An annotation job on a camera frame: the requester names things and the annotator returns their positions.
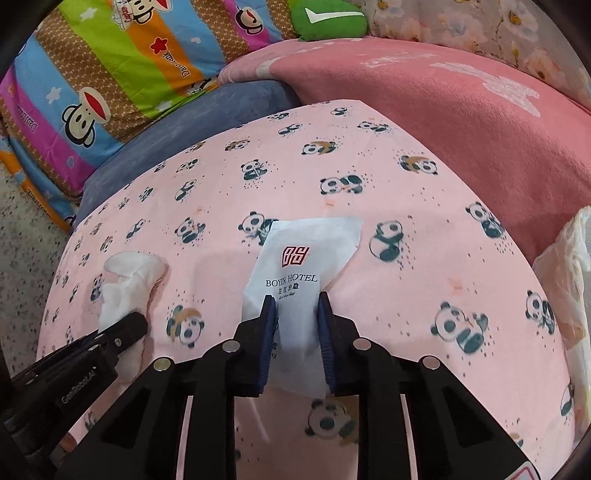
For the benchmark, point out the blue-grey cushion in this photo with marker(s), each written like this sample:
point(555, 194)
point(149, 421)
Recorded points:
point(194, 115)

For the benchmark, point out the green plush cushion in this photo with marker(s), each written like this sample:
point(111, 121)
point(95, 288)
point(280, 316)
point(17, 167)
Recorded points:
point(323, 27)

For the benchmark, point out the white tissue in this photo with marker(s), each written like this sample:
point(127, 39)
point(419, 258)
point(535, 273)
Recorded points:
point(134, 277)

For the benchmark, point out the floral patterned cloth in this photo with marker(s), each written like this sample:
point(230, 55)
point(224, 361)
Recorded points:
point(461, 23)

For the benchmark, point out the white plastic bag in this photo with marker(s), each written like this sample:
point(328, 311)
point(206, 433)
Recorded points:
point(572, 277)

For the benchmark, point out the pink blanket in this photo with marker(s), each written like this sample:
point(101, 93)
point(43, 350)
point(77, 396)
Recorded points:
point(438, 129)

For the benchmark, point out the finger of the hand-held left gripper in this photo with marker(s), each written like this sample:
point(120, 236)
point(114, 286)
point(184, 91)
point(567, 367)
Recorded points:
point(124, 330)

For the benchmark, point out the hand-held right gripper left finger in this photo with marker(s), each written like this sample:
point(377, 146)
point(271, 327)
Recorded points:
point(267, 341)

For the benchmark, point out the pink panda-print cloth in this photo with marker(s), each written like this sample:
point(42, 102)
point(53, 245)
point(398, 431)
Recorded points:
point(369, 221)

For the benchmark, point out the colourful striped monkey-print quilt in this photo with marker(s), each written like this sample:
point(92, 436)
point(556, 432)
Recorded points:
point(115, 69)

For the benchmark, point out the white paper packet red logo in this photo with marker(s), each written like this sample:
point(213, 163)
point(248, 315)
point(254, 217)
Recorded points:
point(318, 240)

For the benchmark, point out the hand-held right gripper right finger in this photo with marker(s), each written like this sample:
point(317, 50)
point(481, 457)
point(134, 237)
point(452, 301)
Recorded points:
point(325, 341)

